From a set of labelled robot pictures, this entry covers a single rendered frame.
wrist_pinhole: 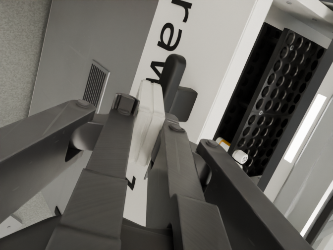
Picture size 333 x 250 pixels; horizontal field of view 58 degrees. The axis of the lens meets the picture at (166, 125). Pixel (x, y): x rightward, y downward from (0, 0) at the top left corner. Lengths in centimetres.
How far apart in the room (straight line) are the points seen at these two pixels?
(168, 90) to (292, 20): 26
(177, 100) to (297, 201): 20
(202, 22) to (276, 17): 18
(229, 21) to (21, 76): 99
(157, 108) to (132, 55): 45
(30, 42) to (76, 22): 31
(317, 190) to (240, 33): 20
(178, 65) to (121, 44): 43
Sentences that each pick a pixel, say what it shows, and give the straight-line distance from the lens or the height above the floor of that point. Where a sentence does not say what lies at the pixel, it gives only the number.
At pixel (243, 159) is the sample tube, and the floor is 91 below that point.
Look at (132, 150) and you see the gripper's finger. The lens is 15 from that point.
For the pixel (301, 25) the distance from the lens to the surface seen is 47.
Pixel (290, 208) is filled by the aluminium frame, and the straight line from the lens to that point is 38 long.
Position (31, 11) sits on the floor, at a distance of 112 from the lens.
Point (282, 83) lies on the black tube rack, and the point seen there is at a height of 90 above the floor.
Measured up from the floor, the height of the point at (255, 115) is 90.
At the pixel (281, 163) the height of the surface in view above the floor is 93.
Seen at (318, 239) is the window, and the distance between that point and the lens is 39.
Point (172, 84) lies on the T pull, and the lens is 22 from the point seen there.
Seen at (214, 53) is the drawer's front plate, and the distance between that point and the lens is 24.
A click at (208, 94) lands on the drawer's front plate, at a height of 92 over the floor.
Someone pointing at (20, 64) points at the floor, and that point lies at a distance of 115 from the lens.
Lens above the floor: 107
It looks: 43 degrees down
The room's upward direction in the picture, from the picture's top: 128 degrees clockwise
